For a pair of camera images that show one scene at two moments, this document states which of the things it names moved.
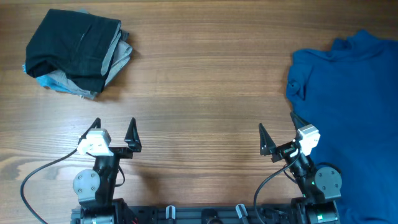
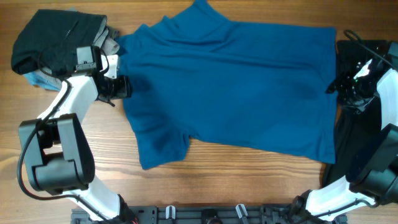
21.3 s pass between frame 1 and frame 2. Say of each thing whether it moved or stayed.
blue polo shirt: moved
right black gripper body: moved
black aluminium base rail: stayed
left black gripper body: moved
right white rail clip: stayed
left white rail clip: stayed
